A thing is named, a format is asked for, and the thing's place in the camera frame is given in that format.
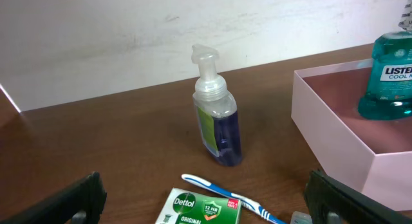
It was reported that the green Dettol soap box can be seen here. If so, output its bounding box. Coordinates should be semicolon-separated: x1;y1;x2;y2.
155;188;241;224

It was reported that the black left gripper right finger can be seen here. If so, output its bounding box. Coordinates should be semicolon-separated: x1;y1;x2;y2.
304;171;411;224

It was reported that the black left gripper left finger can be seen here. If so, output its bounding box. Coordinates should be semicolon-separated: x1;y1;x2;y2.
1;172;107;224

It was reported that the pink cardboard box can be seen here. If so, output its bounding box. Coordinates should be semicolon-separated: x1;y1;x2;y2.
291;59;411;211

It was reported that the blue white toothbrush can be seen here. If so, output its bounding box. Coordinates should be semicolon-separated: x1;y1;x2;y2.
181;174;312;224

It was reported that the teal mouthwash bottle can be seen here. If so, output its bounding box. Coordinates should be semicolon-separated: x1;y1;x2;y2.
357;0;412;121

